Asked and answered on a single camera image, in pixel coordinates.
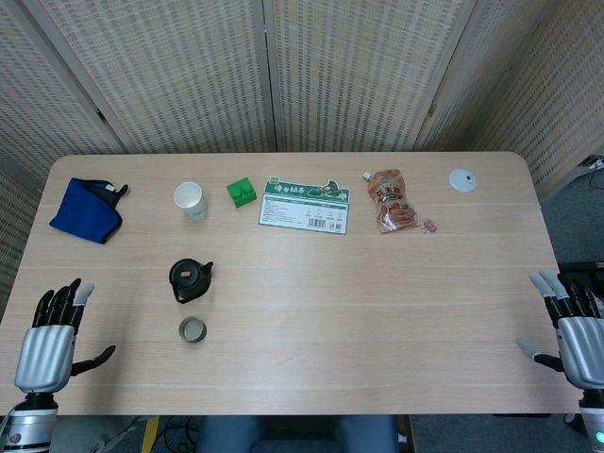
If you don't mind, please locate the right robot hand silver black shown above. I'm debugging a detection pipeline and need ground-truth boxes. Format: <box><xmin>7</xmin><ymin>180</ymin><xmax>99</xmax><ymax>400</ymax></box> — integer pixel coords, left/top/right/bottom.
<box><xmin>516</xmin><ymin>270</ymin><xmax>604</xmax><ymax>391</ymax></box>

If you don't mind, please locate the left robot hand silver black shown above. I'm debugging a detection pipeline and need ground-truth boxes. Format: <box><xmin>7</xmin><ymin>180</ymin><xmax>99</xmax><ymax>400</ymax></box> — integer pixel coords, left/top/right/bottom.
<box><xmin>12</xmin><ymin>277</ymin><xmax>117</xmax><ymax>395</ymax></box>

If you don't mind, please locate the black teapot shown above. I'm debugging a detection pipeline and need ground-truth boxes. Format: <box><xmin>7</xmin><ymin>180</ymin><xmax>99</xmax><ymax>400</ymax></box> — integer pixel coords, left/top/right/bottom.
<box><xmin>168</xmin><ymin>257</ymin><xmax>214</xmax><ymax>306</ymax></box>

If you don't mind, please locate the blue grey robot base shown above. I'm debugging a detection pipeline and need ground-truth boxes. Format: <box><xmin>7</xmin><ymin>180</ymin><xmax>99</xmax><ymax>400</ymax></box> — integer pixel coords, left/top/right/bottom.
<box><xmin>195</xmin><ymin>414</ymin><xmax>400</xmax><ymax>453</ymax></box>

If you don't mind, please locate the small grey tea cup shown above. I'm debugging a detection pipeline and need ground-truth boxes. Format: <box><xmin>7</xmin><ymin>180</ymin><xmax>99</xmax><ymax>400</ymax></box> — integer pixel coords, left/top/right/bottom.
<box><xmin>177</xmin><ymin>316</ymin><xmax>208</xmax><ymax>344</ymax></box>

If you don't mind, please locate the green white tea card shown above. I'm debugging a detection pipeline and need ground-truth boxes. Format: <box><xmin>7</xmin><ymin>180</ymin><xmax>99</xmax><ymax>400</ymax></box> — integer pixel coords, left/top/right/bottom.
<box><xmin>258</xmin><ymin>176</ymin><xmax>351</xmax><ymax>236</ymax></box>

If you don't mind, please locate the blue black cloth pouch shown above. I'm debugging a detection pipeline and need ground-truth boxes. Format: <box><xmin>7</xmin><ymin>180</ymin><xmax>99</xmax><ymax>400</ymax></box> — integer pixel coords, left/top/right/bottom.
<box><xmin>48</xmin><ymin>176</ymin><xmax>131</xmax><ymax>245</ymax></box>

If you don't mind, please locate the white round grommet cover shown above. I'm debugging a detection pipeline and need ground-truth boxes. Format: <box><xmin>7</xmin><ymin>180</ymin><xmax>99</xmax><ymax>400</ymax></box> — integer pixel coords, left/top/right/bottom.
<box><xmin>448</xmin><ymin>168</ymin><xmax>478</xmax><ymax>193</ymax></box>

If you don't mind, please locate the white paper cup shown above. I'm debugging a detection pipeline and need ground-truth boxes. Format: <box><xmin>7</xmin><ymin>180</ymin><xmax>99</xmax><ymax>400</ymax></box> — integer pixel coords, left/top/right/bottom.
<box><xmin>173</xmin><ymin>181</ymin><xmax>209</xmax><ymax>221</ymax></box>

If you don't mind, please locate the brown spouted food pouch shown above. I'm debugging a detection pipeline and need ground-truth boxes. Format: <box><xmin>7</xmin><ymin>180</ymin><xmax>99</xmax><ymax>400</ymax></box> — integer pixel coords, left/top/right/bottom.
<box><xmin>361</xmin><ymin>169</ymin><xmax>420</xmax><ymax>235</ymax></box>

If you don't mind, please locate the woven folding screen panel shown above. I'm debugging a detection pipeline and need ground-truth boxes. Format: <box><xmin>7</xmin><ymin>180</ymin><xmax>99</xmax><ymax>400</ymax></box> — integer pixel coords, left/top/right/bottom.
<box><xmin>414</xmin><ymin>0</ymin><xmax>567</xmax><ymax>153</ymax></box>
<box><xmin>22</xmin><ymin>0</ymin><xmax>277</xmax><ymax>155</ymax></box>
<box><xmin>471</xmin><ymin>0</ymin><xmax>604</xmax><ymax>199</ymax></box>
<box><xmin>262</xmin><ymin>0</ymin><xmax>478</xmax><ymax>154</ymax></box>
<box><xmin>0</xmin><ymin>0</ymin><xmax>129</xmax><ymax>322</ymax></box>

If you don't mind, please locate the green building block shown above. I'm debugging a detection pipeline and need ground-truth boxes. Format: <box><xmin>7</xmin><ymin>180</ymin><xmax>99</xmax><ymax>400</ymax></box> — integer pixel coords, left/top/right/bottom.
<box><xmin>226</xmin><ymin>176</ymin><xmax>259</xmax><ymax>210</ymax></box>

